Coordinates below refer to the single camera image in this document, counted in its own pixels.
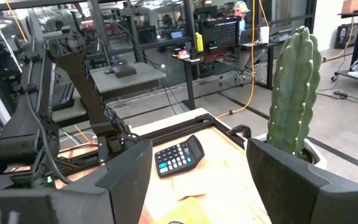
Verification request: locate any grey desk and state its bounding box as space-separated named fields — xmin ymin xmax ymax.
xmin=89 ymin=61 xmax=167 ymax=101
xmin=50 ymin=81 xmax=90 ymax=125

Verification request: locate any yellow extension cable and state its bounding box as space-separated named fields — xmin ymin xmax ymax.
xmin=215 ymin=0 xmax=270 ymax=119

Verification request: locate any black aluminium table frame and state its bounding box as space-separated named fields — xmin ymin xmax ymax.
xmin=54 ymin=113 xmax=251 ymax=156

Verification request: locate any white plant pot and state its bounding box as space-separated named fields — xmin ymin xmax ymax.
xmin=250 ymin=133 xmax=328 ymax=170

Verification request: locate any yellow bottle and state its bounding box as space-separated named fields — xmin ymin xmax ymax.
xmin=195 ymin=32 xmax=204 ymax=52

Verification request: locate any yellow transparent plastic box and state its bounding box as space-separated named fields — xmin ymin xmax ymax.
xmin=152 ymin=196 xmax=213 ymax=224

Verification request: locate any black rolling cart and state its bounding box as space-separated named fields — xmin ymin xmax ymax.
xmin=331 ymin=68 xmax=358 ymax=91

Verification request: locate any black calculator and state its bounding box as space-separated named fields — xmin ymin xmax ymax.
xmin=154 ymin=134 xmax=206 ymax=179

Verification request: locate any black keyboard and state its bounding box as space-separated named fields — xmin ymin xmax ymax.
xmin=52 ymin=81 xmax=75 ymax=110

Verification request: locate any cardboard box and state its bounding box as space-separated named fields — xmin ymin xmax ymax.
xmin=341 ymin=0 xmax=358 ymax=14

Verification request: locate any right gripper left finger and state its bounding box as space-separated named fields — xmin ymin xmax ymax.
xmin=0 ymin=139 xmax=154 ymax=224

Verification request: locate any black frame handle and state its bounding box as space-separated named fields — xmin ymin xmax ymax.
xmin=227 ymin=124 xmax=252 ymax=140

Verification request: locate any person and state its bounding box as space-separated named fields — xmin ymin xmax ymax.
xmin=232 ymin=1 xmax=262 ymax=81

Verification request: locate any black standing desk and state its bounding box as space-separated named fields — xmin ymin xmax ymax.
xmin=172 ymin=40 xmax=293 ymax=110

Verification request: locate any pale sticky note pad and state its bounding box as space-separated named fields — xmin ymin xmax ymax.
xmin=172 ymin=174 xmax=208 ymax=202

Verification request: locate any black pegboard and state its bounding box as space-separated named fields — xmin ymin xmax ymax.
xmin=198 ymin=17 xmax=242 ymax=62

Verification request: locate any small black box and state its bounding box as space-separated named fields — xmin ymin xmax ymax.
xmin=112 ymin=63 xmax=137 ymax=78

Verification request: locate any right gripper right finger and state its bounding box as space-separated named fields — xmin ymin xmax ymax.
xmin=246 ymin=138 xmax=358 ymax=224

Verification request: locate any green columnar cactus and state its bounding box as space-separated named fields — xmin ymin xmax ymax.
xmin=265 ymin=26 xmax=323 ymax=159

